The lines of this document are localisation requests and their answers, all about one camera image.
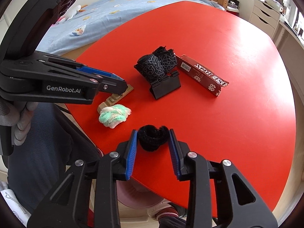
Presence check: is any tan cardboard piece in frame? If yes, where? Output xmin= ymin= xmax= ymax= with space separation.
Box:
xmin=97 ymin=84 xmax=133 ymax=114

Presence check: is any green white fuzzy sock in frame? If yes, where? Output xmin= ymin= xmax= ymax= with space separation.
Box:
xmin=98 ymin=104 xmax=131 ymax=129

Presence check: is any black patterned cloth roll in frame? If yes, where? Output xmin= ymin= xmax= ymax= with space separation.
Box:
xmin=134 ymin=46 xmax=177 ymax=83

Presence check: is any black plastic stand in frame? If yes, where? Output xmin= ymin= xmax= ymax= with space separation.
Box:
xmin=149 ymin=70 xmax=181 ymax=100

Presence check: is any black fuzzy sock ball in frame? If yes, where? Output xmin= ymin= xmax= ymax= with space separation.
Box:
xmin=137 ymin=125 xmax=169 ymax=152

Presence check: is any dark red paper box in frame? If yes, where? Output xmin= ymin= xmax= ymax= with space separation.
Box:
xmin=176 ymin=55 xmax=229 ymax=97

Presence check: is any grey gloved left hand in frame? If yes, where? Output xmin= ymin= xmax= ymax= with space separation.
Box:
xmin=1 ymin=98 xmax=38 ymax=146

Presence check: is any bed with blue sheet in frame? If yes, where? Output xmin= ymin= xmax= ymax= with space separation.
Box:
xmin=37 ymin=0 xmax=223 ymax=56

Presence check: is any white plush toy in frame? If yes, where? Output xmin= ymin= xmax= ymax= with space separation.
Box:
xmin=56 ymin=5 xmax=87 ymax=24

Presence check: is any red table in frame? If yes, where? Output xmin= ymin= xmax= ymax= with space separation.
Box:
xmin=68 ymin=2 xmax=296 ymax=209

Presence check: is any white drawer cabinet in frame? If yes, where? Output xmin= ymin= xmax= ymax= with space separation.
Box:
xmin=249 ymin=0 xmax=281 ymax=38

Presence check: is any black camera box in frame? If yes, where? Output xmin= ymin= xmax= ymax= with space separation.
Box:
xmin=1 ymin=0 xmax=76 ymax=60

